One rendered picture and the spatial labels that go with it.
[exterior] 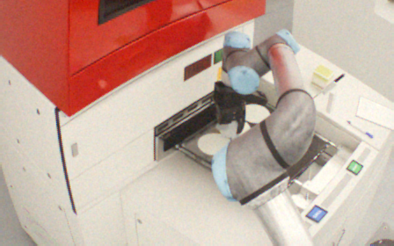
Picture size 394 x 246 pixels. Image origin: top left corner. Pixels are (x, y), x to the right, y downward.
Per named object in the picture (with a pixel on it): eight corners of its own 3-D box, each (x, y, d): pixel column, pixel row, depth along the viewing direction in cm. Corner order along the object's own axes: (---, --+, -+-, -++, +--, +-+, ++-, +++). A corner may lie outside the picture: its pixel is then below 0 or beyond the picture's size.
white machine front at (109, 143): (73, 211, 155) (54, 108, 131) (241, 102, 206) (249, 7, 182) (78, 217, 153) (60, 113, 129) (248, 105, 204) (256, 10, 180)
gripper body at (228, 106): (208, 112, 171) (211, 76, 164) (236, 106, 174) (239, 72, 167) (219, 127, 166) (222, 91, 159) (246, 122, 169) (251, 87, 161)
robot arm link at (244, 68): (259, 59, 140) (251, 38, 149) (223, 83, 144) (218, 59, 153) (276, 79, 144) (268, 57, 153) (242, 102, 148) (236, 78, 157)
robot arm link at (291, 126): (310, 107, 102) (279, 18, 144) (267, 139, 106) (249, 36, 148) (335, 146, 107) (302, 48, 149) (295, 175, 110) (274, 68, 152)
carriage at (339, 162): (281, 213, 157) (283, 207, 155) (337, 155, 180) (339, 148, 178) (300, 223, 153) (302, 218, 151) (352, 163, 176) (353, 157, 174)
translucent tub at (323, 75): (310, 85, 192) (312, 69, 188) (318, 77, 197) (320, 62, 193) (325, 94, 189) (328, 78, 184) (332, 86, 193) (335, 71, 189)
